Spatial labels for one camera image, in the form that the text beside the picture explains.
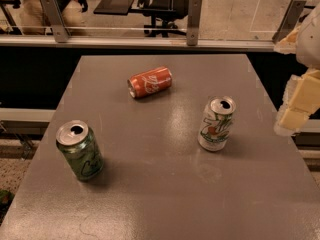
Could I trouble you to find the red coke can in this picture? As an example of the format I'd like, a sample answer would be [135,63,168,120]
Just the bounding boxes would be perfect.
[127,66,172,98]

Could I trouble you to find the white 7up can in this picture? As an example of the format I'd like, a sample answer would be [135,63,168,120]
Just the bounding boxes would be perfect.
[198,96,236,152]

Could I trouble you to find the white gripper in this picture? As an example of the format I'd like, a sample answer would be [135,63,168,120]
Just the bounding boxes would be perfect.
[274,4,320,136]

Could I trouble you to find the seated person beige trousers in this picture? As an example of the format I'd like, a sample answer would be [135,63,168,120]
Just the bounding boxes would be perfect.
[21,0,88,35]

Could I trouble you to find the middle metal railing bracket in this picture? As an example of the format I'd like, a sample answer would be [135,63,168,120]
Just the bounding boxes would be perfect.
[186,0,202,46]

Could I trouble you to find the black office chair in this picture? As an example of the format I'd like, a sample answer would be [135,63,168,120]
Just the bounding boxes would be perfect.
[93,0,191,38]

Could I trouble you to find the metal railing bracket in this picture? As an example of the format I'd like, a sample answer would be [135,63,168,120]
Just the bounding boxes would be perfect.
[272,0,307,44]
[186,0,202,46]
[40,0,70,43]

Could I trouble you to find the right metal railing bracket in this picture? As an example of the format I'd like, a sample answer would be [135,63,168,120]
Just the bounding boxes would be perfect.
[272,0,307,44]

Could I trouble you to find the metal railing bar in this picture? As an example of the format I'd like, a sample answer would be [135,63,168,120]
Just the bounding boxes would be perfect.
[0,35,274,53]

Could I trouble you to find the left metal railing bracket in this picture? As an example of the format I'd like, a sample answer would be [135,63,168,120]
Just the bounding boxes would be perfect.
[40,0,70,43]

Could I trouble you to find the green soda can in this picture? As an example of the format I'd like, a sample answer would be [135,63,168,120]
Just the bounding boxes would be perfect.
[56,120,103,181]

